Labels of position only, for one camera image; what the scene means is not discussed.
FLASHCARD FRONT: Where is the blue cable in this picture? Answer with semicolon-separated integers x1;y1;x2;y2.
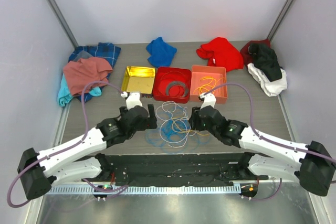
145;104;211;155

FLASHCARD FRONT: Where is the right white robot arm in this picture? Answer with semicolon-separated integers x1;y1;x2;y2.
189;105;335;196

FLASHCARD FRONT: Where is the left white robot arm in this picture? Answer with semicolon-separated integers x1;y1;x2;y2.
17;104;157;200

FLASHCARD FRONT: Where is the gold metal tin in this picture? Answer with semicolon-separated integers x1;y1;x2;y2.
121;66;156;98

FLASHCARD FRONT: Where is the salmon pink square box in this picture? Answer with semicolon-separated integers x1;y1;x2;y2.
189;65;226;102

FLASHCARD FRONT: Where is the red square box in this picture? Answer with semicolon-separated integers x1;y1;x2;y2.
153;67;192;104

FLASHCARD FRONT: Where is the blue plaid cloth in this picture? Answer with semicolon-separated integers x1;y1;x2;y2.
68;42;121;100

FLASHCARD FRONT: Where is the white cloth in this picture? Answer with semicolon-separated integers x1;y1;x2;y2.
247;63;288;97

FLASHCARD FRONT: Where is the dark red cloth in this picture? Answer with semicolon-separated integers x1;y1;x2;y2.
240;39;271;67

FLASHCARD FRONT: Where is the salmon pink cloth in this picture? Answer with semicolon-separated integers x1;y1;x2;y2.
63;57;113;97

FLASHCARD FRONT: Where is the light blue cloth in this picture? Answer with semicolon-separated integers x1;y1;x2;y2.
57;74;102;107

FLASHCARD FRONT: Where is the black cloth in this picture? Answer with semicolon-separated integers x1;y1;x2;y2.
248;43;282;82

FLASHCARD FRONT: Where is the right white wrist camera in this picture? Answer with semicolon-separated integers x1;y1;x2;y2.
199;93;216;109

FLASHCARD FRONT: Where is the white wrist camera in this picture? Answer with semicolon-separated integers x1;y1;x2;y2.
199;93;216;109
120;91;143;110

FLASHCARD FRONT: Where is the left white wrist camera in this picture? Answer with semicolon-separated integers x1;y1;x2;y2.
120;91;143;110

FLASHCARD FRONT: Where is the white cable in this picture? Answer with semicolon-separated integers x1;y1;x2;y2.
154;100;191;148

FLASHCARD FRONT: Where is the grey tape ring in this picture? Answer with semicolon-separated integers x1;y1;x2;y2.
164;81;190;98

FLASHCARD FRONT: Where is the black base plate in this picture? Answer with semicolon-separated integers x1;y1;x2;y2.
92;152;268;187

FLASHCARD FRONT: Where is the white slotted cable duct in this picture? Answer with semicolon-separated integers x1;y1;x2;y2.
47;184;241;195

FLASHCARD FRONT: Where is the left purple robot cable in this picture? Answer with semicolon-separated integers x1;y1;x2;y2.
6;81;128;208

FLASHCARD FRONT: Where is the right corner aluminium post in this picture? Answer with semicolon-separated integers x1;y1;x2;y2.
267;0;296;41

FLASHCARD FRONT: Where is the corner aluminium post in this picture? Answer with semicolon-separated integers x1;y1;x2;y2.
267;0;296;41
46;0;79;48

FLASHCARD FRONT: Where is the left corner aluminium post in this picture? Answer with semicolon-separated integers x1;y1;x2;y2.
46;0;79;48

